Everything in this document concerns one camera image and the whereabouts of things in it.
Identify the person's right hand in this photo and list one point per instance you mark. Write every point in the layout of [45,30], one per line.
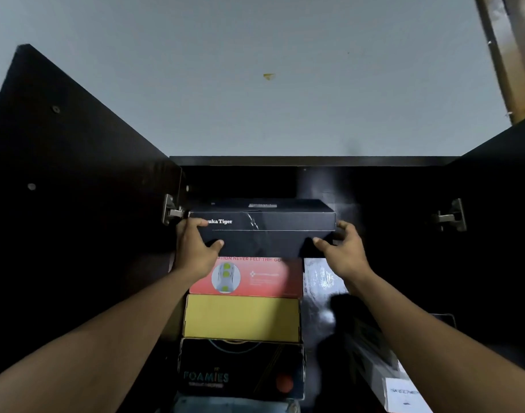
[346,258]

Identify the person's left hand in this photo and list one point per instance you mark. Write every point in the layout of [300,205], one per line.
[193,253]

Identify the person's right thumb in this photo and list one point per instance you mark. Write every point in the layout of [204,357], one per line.
[322,245]

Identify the person's left thumb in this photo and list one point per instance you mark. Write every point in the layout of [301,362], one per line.
[213,244]

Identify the dark navy shoe box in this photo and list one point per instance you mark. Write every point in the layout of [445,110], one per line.
[266,219]

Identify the person's left forearm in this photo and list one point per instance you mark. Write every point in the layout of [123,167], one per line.
[95,339]

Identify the person's right forearm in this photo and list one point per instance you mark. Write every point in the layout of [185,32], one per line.
[430,339]

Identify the clear plastic wrapped package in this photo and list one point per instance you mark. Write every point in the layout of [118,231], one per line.
[322,277]

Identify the metal cabinet hinge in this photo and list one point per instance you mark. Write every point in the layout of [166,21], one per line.
[454,217]
[170,210]

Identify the red shoe box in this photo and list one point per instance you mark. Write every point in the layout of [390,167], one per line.
[262,277]

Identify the yellow shoe box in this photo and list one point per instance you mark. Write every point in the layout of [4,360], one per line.
[241,318]

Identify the dark wooden cabinet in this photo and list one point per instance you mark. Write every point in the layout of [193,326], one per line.
[391,189]

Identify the black shoe box orange dot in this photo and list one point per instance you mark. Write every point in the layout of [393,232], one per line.
[241,367]

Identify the black box white label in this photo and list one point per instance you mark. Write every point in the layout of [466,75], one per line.
[374,361]

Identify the dark cabinet door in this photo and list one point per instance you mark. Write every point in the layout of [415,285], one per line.
[503,210]
[73,189]

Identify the light blue shoe box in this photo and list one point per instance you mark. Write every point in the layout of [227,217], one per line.
[232,405]

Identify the light wooden frame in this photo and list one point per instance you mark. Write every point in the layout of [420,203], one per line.
[509,51]

